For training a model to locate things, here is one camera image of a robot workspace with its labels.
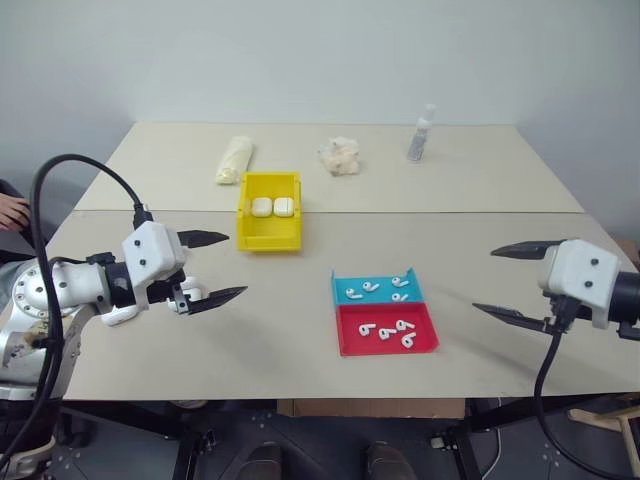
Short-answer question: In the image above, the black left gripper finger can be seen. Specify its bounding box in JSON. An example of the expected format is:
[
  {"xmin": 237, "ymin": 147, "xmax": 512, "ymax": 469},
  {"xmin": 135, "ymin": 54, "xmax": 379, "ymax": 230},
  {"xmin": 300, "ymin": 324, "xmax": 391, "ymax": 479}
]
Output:
[
  {"xmin": 179, "ymin": 229, "xmax": 233, "ymax": 250},
  {"xmin": 187, "ymin": 285, "xmax": 250, "ymax": 317}
]

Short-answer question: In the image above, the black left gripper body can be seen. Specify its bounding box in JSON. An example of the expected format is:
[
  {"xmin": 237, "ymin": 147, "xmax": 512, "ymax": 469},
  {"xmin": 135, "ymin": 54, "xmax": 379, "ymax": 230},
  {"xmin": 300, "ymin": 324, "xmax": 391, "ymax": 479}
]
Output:
[{"xmin": 144, "ymin": 272, "xmax": 195, "ymax": 317}]

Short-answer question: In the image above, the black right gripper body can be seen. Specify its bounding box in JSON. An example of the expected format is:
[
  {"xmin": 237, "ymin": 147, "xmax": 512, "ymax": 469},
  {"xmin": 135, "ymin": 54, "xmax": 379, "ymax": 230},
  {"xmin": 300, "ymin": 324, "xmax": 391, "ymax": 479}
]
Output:
[{"xmin": 543, "ymin": 293, "xmax": 596, "ymax": 334}]

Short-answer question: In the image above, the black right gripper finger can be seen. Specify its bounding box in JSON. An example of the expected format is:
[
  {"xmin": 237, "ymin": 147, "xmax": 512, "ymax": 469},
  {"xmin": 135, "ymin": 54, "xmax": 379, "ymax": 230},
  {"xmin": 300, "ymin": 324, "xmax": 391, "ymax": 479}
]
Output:
[
  {"xmin": 471, "ymin": 302, "xmax": 552, "ymax": 333},
  {"xmin": 490, "ymin": 239, "xmax": 566, "ymax": 261}
]

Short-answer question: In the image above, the yellow plastic bin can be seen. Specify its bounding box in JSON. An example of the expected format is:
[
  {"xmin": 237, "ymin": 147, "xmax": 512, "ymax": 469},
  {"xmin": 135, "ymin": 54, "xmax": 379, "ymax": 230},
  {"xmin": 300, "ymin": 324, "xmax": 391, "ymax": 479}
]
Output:
[{"xmin": 235, "ymin": 171, "xmax": 305, "ymax": 252}]

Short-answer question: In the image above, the bystander bare hand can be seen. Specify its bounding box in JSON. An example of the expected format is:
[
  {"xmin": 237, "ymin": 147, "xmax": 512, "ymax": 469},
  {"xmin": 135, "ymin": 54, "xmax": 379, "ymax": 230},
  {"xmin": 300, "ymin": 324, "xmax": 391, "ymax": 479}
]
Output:
[{"xmin": 0, "ymin": 193, "xmax": 32, "ymax": 232}]

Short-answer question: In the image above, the rolled pale yellow cloth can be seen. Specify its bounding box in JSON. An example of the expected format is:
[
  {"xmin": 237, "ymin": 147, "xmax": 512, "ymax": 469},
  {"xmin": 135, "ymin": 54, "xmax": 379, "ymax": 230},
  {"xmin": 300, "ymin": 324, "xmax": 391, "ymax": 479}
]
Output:
[{"xmin": 214, "ymin": 135, "xmax": 257, "ymax": 188}]

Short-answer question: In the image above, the light wooden stool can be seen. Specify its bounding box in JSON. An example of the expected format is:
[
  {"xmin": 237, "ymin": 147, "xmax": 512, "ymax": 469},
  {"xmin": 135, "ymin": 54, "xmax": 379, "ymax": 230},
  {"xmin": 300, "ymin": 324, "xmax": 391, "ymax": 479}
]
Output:
[{"xmin": 568, "ymin": 393, "xmax": 640, "ymax": 452}]

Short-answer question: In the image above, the red plastic tray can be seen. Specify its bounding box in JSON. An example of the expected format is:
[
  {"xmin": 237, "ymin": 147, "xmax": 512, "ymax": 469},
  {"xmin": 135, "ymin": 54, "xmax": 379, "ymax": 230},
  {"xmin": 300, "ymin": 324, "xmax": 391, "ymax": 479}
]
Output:
[{"xmin": 334, "ymin": 301, "xmax": 442, "ymax": 358}]

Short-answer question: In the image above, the blue plastic tray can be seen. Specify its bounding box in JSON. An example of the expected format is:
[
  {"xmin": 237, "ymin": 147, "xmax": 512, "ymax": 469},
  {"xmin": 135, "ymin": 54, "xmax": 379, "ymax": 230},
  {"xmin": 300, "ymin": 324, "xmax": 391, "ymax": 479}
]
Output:
[{"xmin": 329, "ymin": 266, "xmax": 427, "ymax": 307}]

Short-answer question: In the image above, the clear spray bottle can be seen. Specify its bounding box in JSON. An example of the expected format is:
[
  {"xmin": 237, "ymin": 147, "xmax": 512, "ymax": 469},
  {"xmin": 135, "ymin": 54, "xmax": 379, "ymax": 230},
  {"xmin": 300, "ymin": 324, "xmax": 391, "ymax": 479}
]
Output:
[{"xmin": 406, "ymin": 103, "xmax": 439, "ymax": 164}]

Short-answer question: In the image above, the brown cardboard sheet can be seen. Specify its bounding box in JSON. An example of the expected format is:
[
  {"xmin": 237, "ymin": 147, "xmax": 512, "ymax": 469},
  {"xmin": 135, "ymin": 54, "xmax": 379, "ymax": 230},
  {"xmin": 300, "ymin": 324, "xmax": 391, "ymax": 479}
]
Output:
[{"xmin": 276, "ymin": 397, "xmax": 467, "ymax": 419}]

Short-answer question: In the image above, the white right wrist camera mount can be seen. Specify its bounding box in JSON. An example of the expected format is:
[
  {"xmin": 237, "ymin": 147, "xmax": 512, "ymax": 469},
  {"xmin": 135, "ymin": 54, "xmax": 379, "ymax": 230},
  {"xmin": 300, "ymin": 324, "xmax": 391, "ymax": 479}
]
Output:
[{"xmin": 536, "ymin": 238, "xmax": 622, "ymax": 330}]

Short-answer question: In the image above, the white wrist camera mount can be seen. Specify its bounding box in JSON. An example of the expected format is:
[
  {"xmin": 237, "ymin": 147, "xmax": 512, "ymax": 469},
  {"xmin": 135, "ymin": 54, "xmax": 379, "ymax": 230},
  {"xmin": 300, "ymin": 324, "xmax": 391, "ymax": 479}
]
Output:
[
  {"xmin": 536, "ymin": 238, "xmax": 622, "ymax": 330},
  {"xmin": 121, "ymin": 220, "xmax": 187, "ymax": 307}
]

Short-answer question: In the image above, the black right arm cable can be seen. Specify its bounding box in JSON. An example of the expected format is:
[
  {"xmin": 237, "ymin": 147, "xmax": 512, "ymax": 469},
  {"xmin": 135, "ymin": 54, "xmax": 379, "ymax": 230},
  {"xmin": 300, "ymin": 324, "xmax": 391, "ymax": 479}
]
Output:
[{"xmin": 532, "ymin": 295, "xmax": 640, "ymax": 480}]

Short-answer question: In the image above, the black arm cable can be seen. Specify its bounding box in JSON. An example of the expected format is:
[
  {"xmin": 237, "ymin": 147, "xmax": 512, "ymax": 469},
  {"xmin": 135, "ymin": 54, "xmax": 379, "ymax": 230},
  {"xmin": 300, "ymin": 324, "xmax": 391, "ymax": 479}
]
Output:
[
  {"xmin": 532, "ymin": 295, "xmax": 640, "ymax": 480},
  {"xmin": 0, "ymin": 153, "xmax": 154, "ymax": 469}
]

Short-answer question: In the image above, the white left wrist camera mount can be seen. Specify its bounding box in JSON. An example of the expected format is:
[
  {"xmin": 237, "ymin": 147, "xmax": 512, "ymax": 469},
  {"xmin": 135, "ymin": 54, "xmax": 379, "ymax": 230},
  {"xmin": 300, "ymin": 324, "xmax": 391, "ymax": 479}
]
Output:
[{"xmin": 121, "ymin": 220, "xmax": 187, "ymax": 307}]

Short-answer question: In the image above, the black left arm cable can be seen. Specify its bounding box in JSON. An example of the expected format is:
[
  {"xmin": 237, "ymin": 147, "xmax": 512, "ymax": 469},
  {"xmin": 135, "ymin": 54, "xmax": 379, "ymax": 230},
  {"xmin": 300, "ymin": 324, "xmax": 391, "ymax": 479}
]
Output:
[{"xmin": 0, "ymin": 153, "xmax": 154, "ymax": 469}]

